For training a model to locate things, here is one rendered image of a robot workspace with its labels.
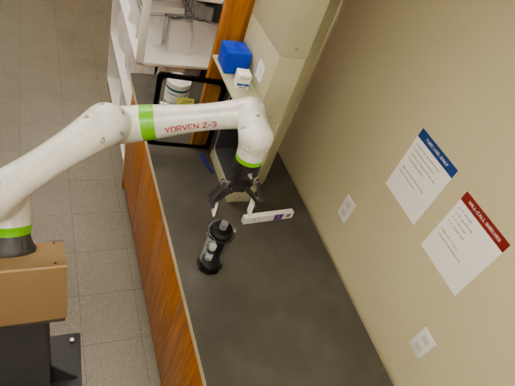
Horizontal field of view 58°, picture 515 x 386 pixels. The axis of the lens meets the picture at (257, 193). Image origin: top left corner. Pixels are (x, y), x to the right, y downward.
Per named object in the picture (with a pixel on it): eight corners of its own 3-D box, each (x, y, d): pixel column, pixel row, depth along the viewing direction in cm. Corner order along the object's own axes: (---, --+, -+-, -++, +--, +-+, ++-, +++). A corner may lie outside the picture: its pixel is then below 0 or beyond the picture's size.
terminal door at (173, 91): (208, 149, 228) (228, 81, 201) (145, 144, 218) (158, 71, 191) (208, 148, 229) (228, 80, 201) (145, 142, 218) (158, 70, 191)
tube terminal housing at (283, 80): (254, 155, 243) (306, 18, 191) (274, 200, 224) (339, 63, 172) (209, 155, 233) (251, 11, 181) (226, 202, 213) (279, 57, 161)
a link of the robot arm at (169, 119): (158, 146, 149) (152, 119, 141) (158, 124, 157) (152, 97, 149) (268, 135, 153) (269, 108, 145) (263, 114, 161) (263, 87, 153)
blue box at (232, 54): (239, 60, 192) (245, 41, 186) (246, 75, 186) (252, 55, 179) (217, 59, 187) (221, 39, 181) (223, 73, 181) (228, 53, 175)
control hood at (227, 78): (232, 76, 201) (238, 56, 194) (255, 123, 182) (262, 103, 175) (207, 73, 196) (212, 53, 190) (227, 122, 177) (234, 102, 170)
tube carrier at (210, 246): (218, 250, 191) (231, 217, 177) (225, 273, 185) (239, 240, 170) (193, 253, 187) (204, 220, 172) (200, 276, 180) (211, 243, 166)
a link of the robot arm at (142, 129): (96, 146, 141) (90, 106, 140) (104, 145, 154) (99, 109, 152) (155, 140, 143) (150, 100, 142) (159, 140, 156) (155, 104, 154)
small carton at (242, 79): (245, 82, 181) (249, 69, 177) (247, 89, 178) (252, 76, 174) (233, 80, 180) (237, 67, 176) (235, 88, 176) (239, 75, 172)
